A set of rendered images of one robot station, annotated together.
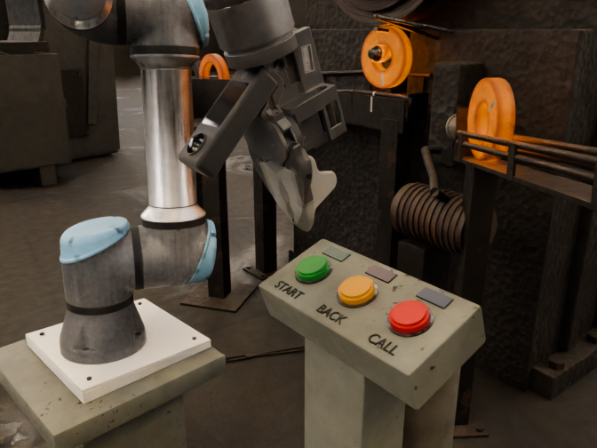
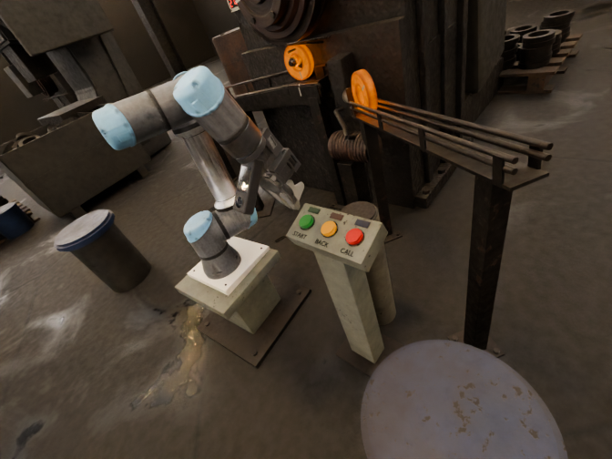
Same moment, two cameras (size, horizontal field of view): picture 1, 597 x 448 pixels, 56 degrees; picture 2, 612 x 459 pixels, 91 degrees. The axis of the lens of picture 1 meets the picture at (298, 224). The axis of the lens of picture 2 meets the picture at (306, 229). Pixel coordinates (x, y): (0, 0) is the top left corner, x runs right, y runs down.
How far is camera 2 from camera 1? 0.20 m
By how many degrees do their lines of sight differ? 19
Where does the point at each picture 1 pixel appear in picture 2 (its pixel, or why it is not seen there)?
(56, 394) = (214, 295)
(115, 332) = (227, 261)
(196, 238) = not seen: hidden behind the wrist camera
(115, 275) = (216, 239)
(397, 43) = (302, 52)
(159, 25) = not seen: hidden behind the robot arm
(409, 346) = (357, 250)
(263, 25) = (248, 144)
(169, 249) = (234, 218)
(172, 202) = (227, 196)
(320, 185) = (297, 190)
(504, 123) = (371, 96)
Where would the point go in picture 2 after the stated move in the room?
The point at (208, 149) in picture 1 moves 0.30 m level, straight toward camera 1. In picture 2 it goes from (246, 205) to (290, 315)
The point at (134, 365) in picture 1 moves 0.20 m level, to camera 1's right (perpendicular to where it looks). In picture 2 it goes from (241, 271) to (290, 253)
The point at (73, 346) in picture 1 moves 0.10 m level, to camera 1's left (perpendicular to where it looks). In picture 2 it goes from (211, 273) to (187, 282)
